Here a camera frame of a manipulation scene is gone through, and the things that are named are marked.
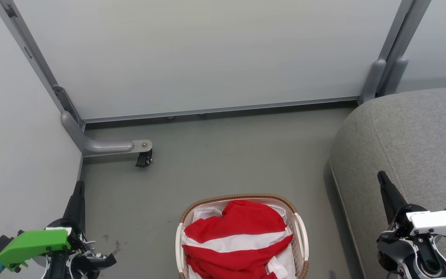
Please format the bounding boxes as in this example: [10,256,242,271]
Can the white wicker-rim laundry basket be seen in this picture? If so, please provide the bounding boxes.
[175,194,309,279]

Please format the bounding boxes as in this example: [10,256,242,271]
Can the white cloth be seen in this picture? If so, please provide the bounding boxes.
[192,208,224,224]

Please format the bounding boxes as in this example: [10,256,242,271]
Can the grey fabric sofa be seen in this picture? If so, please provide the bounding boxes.
[329,86,446,279]

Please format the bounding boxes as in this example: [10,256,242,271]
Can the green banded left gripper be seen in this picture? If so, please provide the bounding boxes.
[0,180,88,271]

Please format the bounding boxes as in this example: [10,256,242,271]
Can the red and white towel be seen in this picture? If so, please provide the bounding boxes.
[186,246,290,279]

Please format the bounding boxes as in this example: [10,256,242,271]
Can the grey double partition post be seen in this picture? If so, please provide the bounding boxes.
[359,0,432,104]

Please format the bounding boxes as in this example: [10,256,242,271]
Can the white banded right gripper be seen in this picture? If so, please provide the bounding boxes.
[377,170,446,238]

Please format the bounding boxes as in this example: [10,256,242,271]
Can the grey partition post with foot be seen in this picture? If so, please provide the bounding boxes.
[0,0,153,158]

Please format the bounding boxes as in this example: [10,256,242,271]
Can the black caster wheel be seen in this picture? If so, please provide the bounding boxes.
[136,149,153,168]

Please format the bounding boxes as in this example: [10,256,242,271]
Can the red white striped shorts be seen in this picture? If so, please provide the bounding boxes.
[183,200,294,256]

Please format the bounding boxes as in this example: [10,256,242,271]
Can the grey partition bottom rail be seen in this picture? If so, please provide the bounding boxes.
[83,96,360,124]

